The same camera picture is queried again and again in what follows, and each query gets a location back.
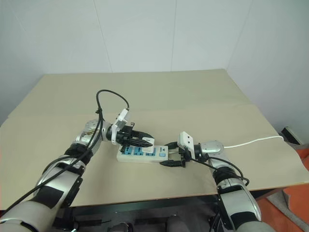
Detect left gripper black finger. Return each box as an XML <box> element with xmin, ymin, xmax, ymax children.
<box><xmin>130</xmin><ymin>139</ymin><xmax>154</xmax><ymax>147</ymax></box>
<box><xmin>132</xmin><ymin>130</ymin><xmax>155</xmax><ymax>140</ymax></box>

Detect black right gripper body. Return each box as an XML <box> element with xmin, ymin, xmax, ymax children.
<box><xmin>177</xmin><ymin>145</ymin><xmax>192</xmax><ymax>169</ymax></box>

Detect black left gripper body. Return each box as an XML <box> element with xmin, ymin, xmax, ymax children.
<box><xmin>117</xmin><ymin>123</ymin><xmax>135</xmax><ymax>153</ymax></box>

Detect white charger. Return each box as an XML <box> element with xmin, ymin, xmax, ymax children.
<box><xmin>142</xmin><ymin>136</ymin><xmax>156</xmax><ymax>156</ymax></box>

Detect white power strip blue sockets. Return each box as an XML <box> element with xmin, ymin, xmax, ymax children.
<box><xmin>116</xmin><ymin>144</ymin><xmax>170</xmax><ymax>165</ymax></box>

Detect dark rounded shape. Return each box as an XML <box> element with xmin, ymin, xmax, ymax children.
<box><xmin>110</xmin><ymin>222</ymin><xmax>135</xmax><ymax>232</ymax></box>

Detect grey cloth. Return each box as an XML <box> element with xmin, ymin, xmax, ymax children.
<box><xmin>264</xmin><ymin>190</ymin><xmax>292</xmax><ymax>211</ymax></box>

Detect black box on floor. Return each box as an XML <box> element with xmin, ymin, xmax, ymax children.
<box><xmin>281</xmin><ymin>126</ymin><xmax>303</xmax><ymax>146</ymax></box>

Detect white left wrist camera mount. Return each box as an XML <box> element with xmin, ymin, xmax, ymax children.
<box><xmin>111</xmin><ymin>109</ymin><xmax>130</xmax><ymax>145</ymax></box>

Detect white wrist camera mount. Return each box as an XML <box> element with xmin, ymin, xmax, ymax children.
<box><xmin>176</xmin><ymin>131</ymin><xmax>196</xmax><ymax>160</ymax></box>
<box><xmin>111</xmin><ymin>109</ymin><xmax>130</xmax><ymax>145</ymax></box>

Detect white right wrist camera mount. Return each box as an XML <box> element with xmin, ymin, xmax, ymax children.
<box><xmin>176</xmin><ymin>131</ymin><xmax>196</xmax><ymax>160</ymax></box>

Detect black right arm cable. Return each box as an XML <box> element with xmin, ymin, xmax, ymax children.
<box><xmin>189</xmin><ymin>154</ymin><xmax>251</xmax><ymax>187</ymax></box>

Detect white power strip cable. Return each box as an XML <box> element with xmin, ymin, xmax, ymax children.
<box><xmin>168</xmin><ymin>135</ymin><xmax>285</xmax><ymax>155</ymax></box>

